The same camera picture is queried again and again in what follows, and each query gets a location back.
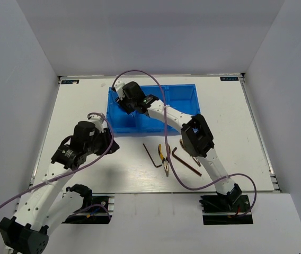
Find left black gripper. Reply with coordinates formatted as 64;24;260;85
85;127;120;155

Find thin dark hex key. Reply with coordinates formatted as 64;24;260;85
143;143;162;168

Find yellow long-nose pliers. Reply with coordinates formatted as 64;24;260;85
179;139;201;167
158;144;169;177

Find thick dark hex key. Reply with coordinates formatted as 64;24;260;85
172;147;202;177

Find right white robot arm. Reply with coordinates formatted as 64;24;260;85
112;80;242;211

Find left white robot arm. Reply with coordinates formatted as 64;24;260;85
0;115;119;253

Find blue three-compartment bin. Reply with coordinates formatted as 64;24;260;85
105;84;201;138

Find left dark table label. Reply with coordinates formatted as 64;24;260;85
61;80;79;84

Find dark table label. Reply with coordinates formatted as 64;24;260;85
220;77;239;81
61;80;79;84

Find right dark table label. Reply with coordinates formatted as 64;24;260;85
220;77;239;81

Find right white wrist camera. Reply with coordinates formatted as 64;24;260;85
112;80;126;99

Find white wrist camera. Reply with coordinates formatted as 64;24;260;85
87;113;104;133
112;80;126;99

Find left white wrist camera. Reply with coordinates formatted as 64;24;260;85
87;113;104;133

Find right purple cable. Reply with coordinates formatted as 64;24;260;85
112;69;258;218

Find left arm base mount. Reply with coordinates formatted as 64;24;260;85
63;184;114;224

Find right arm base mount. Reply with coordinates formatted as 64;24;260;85
199;195;253;225

